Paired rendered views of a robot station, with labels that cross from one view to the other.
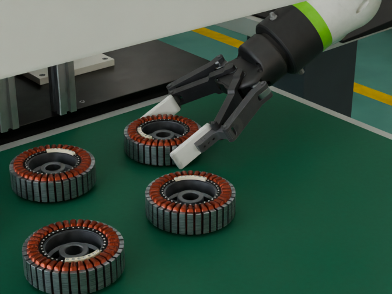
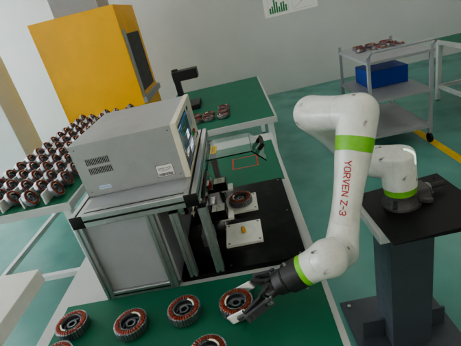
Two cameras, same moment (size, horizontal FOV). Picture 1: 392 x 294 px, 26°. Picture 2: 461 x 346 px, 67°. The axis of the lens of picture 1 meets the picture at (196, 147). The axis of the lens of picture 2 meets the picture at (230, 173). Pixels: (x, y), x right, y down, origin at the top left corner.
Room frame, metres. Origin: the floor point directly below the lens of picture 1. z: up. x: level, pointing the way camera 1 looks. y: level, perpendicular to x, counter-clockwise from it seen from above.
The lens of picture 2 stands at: (0.56, -0.61, 1.62)
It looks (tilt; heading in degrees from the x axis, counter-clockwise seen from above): 25 degrees down; 45
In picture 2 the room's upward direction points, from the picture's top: 14 degrees counter-clockwise
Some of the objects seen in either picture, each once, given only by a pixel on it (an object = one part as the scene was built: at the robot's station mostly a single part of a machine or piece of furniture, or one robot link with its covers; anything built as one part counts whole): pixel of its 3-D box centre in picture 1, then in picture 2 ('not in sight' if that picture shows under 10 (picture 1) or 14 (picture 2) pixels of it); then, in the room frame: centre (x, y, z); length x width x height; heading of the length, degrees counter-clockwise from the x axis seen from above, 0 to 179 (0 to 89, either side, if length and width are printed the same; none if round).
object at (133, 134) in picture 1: (163, 139); (236, 303); (1.10, 0.05, 0.77); 0.11 x 0.11 x 0.04
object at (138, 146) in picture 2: not in sight; (143, 141); (1.31, 0.58, 1.22); 0.44 x 0.39 x 0.20; 40
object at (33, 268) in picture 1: (74, 255); not in sight; (0.80, 0.14, 0.77); 0.11 x 0.11 x 0.04
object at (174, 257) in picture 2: not in sight; (179, 201); (1.35, 0.52, 0.92); 0.66 x 0.01 x 0.30; 40
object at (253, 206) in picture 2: not in sight; (241, 203); (1.60, 0.40, 0.78); 0.15 x 0.15 x 0.01; 40
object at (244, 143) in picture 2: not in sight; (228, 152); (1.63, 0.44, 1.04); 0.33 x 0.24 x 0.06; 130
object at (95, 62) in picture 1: (55, 60); (243, 233); (1.42, 0.25, 0.78); 0.15 x 0.15 x 0.01; 40
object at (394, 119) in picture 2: not in sight; (383, 89); (4.29, 0.62, 0.51); 1.01 x 0.60 x 1.01; 40
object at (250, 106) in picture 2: not in sight; (222, 134); (3.21, 2.00, 0.38); 1.85 x 1.10 x 0.75; 40
